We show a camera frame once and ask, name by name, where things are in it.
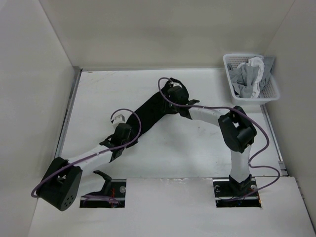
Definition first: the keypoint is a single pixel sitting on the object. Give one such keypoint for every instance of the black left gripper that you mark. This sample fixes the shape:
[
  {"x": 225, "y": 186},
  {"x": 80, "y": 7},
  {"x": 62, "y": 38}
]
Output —
[{"x": 132, "y": 143}]

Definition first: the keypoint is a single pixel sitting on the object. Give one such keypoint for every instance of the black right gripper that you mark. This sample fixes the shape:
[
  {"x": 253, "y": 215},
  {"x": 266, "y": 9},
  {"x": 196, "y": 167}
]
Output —
[{"x": 168, "y": 96}]

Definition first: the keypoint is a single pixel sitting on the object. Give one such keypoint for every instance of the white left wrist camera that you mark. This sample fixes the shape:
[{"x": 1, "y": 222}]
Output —
[{"x": 116, "y": 120}]

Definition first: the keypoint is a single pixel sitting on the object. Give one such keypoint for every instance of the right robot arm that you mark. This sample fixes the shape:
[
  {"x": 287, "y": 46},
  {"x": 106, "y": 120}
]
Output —
[{"x": 238, "y": 133}]

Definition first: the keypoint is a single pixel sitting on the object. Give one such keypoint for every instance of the black tank top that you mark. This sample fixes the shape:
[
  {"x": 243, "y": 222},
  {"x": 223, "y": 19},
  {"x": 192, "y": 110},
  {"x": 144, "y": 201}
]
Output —
[{"x": 152, "y": 110}]

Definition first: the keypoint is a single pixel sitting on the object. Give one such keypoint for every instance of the white tank top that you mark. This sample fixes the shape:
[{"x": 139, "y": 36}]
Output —
[{"x": 253, "y": 73}]

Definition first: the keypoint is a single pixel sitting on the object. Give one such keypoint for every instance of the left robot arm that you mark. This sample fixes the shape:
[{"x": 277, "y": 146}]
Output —
[{"x": 60, "y": 184}]

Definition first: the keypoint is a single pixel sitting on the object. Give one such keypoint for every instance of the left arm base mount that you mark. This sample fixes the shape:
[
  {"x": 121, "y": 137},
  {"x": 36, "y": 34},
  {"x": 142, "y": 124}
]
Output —
[{"x": 116, "y": 195}]

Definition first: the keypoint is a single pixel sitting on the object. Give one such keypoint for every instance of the grey tank top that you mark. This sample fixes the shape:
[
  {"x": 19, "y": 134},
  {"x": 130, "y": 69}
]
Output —
[{"x": 238, "y": 80}]

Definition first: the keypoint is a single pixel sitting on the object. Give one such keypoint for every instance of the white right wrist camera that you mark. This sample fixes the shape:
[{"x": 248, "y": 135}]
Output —
[{"x": 175, "y": 84}]

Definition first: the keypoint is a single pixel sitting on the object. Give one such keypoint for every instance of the white plastic laundry basket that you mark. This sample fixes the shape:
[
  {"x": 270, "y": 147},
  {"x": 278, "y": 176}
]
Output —
[{"x": 269, "y": 93}]

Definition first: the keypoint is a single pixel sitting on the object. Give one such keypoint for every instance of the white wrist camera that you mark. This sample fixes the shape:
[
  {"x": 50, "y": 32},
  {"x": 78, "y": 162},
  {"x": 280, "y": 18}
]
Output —
[
  {"x": 116, "y": 120},
  {"x": 175, "y": 84}
]

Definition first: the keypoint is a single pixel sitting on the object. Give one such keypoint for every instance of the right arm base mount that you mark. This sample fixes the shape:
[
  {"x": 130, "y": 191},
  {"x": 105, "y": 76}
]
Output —
[{"x": 229, "y": 194}]

